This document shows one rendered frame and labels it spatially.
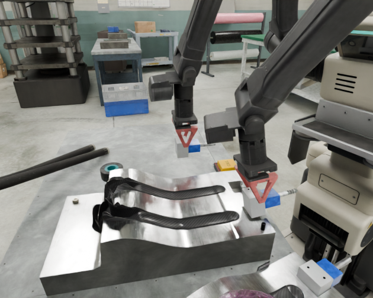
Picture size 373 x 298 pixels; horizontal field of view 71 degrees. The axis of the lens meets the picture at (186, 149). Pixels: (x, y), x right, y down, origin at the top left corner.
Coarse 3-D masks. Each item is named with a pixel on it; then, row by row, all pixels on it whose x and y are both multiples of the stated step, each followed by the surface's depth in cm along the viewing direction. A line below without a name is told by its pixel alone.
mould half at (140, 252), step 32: (128, 192) 64; (224, 192) 71; (64, 224) 65; (128, 224) 55; (224, 224) 61; (256, 224) 61; (64, 256) 56; (96, 256) 56; (128, 256) 54; (160, 256) 55; (192, 256) 57; (224, 256) 59; (256, 256) 61; (64, 288) 55
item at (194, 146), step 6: (180, 144) 82; (192, 144) 84; (198, 144) 84; (204, 144) 86; (210, 144) 86; (180, 150) 83; (186, 150) 83; (192, 150) 84; (198, 150) 84; (180, 156) 84; (186, 156) 84
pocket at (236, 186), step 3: (231, 183) 76; (234, 183) 76; (237, 183) 76; (240, 183) 76; (231, 186) 77; (234, 186) 77; (237, 186) 77; (240, 186) 76; (231, 189) 77; (234, 189) 77; (237, 189) 77; (240, 189) 77; (234, 192) 76; (237, 192) 76
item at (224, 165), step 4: (220, 160) 97; (224, 160) 97; (228, 160) 97; (232, 160) 97; (220, 164) 94; (224, 164) 94; (228, 164) 94; (232, 164) 94; (236, 164) 94; (220, 168) 94; (224, 168) 92; (228, 168) 92; (232, 168) 92
